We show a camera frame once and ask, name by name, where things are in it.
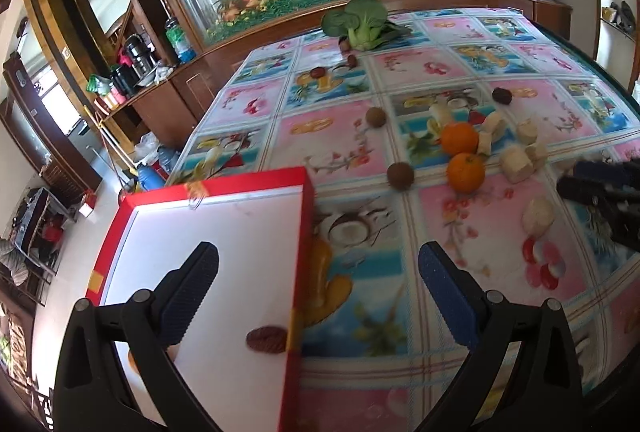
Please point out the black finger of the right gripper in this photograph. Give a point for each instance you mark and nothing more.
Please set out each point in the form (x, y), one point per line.
(618, 207)
(617, 174)

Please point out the red jujube near cabbage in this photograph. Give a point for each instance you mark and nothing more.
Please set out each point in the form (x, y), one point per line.
(352, 61)

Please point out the dark side table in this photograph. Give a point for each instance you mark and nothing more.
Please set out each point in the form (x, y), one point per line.
(38, 226)

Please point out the dark red jujube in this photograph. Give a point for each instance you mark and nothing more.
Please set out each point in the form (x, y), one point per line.
(267, 340)
(502, 95)

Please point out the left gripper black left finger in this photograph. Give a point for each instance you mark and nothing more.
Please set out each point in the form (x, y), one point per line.
(91, 390)

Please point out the fruit pattern tablecloth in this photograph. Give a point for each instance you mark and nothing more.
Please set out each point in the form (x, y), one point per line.
(377, 353)

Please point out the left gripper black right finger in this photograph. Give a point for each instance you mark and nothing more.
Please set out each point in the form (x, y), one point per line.
(544, 391)

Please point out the green water bottle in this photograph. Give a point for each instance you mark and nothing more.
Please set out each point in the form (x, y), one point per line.
(178, 40)

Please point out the red jujube far left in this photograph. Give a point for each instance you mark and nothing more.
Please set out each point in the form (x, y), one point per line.
(317, 72)

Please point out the black thermos jug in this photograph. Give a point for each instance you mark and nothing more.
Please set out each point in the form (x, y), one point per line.
(139, 54)

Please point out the brown longan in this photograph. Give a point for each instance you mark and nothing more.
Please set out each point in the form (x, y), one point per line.
(400, 176)
(376, 117)

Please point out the orange tangerine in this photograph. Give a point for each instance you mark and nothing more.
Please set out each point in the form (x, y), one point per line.
(459, 137)
(465, 173)

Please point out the blue thermos flask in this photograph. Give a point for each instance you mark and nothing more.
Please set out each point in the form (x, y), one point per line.
(149, 179)

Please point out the red white shallow box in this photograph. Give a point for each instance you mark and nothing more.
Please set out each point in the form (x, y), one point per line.
(260, 224)

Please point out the green bok choy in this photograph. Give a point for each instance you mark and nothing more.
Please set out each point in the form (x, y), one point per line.
(364, 23)

